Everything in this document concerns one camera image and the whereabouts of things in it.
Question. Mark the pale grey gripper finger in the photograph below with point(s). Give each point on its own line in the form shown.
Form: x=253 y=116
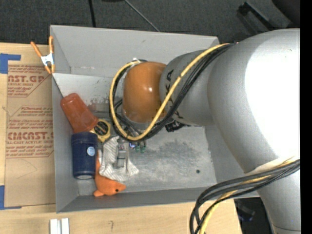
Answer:
x=127 y=160
x=121 y=158

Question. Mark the white cloth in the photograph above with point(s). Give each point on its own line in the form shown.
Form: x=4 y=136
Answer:
x=109 y=164

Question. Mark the yellow and black tape measure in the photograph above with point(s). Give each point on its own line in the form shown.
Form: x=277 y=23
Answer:
x=102 y=129

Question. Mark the orange toy fish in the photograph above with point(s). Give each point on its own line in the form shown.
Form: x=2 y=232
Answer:
x=108 y=186

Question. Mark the dark blue can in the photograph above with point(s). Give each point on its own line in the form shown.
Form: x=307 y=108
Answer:
x=83 y=155

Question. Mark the grey metal bin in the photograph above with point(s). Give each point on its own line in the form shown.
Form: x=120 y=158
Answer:
x=170 y=155

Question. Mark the translucent orange plastic cup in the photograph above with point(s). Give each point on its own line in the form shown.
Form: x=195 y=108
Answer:
x=78 y=113

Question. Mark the brown cardboard board red print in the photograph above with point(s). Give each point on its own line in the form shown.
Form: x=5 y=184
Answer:
x=29 y=169

